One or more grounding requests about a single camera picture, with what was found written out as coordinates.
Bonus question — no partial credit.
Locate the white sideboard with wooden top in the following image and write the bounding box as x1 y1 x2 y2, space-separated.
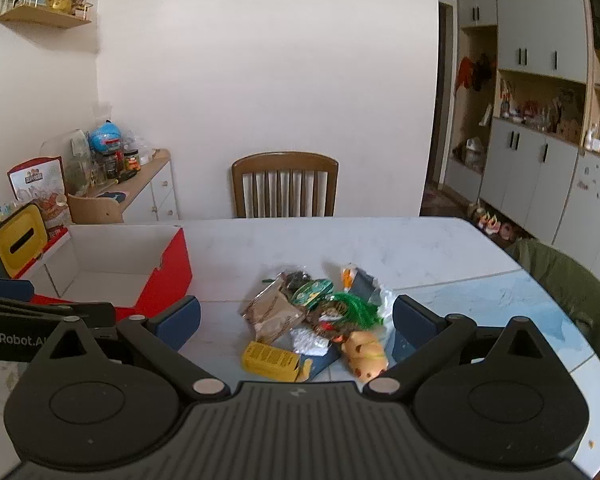
67 149 181 224

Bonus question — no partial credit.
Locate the tan capybara plush toy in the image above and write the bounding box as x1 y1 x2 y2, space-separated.
341 330 388 378

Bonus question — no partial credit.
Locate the brown paper packet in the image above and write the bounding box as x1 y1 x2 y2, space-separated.
241 280 308 346

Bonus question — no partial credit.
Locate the patterned rug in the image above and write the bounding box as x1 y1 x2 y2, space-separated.
422 184 481 219

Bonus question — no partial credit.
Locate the blue round toy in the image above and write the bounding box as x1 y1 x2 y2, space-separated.
89 121 126 153

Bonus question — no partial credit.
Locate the brown cardboard box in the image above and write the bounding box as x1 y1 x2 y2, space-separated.
67 192 126 225

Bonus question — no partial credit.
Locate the small yellow box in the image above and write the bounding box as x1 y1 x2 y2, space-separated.
242 341 313 383

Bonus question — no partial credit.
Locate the green tinsel bundle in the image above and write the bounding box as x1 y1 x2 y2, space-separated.
325 292 383 333

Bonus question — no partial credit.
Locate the clear plastic container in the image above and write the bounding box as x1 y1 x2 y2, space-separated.
42 129 92 197

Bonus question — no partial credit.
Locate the white plastic bag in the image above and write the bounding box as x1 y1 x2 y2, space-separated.
290 327 332 357

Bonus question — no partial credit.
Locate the green round packet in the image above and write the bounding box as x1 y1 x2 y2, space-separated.
289 280 335 308

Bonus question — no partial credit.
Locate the red cardboard box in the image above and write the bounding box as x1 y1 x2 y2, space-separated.
17 224 193 322

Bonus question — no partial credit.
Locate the dark glass jar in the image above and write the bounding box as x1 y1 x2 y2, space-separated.
102 150 122 181

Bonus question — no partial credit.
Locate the dark silver foil packet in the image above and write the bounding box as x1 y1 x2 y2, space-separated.
352 267 395 322

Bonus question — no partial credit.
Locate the orange hanging garment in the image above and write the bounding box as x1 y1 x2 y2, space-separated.
455 55 476 97

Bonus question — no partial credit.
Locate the wooden wall shelf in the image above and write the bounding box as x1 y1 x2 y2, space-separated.
0 0 93 28

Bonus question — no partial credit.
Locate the wooden chair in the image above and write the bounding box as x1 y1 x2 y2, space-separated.
231 151 340 219

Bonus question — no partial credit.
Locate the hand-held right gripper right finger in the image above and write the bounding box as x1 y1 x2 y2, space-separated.
362 295 566 403

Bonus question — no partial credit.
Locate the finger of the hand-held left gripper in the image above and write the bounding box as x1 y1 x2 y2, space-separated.
0 277 35 305
0 294 117 329

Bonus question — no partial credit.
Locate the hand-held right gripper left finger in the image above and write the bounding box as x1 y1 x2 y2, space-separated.
30 296 231 401

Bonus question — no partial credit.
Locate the printed red white carton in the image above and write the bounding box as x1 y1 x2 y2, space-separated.
7 156 73 241

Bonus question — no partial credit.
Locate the brown fuzzy toy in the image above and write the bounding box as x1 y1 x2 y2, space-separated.
307 307 352 343

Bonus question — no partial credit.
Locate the dark hanging garment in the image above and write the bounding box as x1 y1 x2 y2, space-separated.
472 52 497 93

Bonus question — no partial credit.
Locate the white wall cupboard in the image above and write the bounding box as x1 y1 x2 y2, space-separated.
445 0 600 281

